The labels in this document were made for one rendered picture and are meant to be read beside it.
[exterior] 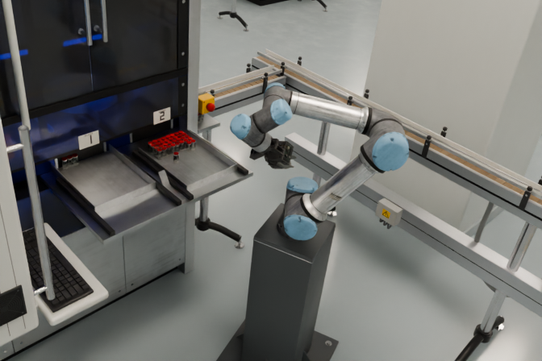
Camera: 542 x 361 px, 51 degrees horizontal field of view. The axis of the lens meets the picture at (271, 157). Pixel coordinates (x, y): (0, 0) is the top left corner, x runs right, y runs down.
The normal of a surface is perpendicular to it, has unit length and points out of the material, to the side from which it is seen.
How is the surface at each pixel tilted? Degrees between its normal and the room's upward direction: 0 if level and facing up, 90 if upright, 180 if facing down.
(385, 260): 0
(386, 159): 84
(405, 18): 90
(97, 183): 0
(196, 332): 0
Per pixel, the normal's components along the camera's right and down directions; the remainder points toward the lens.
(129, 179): 0.10, -0.83
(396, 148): 0.02, 0.46
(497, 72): -0.72, 0.32
